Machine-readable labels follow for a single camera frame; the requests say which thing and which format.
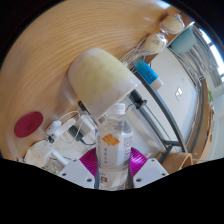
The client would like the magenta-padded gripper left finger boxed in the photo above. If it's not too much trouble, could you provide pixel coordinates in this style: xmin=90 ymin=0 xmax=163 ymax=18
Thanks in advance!
xmin=57 ymin=147 xmax=100 ymax=190

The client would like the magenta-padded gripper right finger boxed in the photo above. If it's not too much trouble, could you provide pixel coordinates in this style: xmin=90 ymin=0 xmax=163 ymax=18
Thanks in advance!
xmin=127 ymin=146 xmax=170 ymax=189

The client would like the clear plastic drink bottle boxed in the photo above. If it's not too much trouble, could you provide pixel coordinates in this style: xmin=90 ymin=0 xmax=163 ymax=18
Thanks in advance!
xmin=95 ymin=102 xmax=134 ymax=192

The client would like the black charger block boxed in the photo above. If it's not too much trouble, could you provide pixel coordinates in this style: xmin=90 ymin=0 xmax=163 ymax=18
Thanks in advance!
xmin=67 ymin=125 xmax=84 ymax=143

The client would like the white charger block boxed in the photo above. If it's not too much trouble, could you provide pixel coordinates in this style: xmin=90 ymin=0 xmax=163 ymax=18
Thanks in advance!
xmin=75 ymin=113 xmax=98 ymax=138

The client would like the black electric shaver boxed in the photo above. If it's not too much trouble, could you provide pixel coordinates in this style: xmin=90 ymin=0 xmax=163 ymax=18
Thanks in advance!
xmin=127 ymin=88 xmax=148 ymax=112

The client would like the white cup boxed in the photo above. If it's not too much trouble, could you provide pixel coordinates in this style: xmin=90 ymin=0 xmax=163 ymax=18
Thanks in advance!
xmin=67 ymin=47 xmax=142 ymax=122

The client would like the plastic-wrapped round bun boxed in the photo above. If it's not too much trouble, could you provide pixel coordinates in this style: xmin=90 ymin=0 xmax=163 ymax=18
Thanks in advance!
xmin=143 ymin=31 xmax=168 ymax=55
xmin=159 ymin=13 xmax=186 ymax=35

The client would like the teal pillow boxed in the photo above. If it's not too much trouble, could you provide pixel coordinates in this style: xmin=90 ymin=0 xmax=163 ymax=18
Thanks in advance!
xmin=170 ymin=27 xmax=198 ymax=55

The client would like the grey metal frame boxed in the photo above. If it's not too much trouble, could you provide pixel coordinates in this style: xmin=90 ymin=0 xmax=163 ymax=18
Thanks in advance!
xmin=132 ymin=75 xmax=188 ymax=160

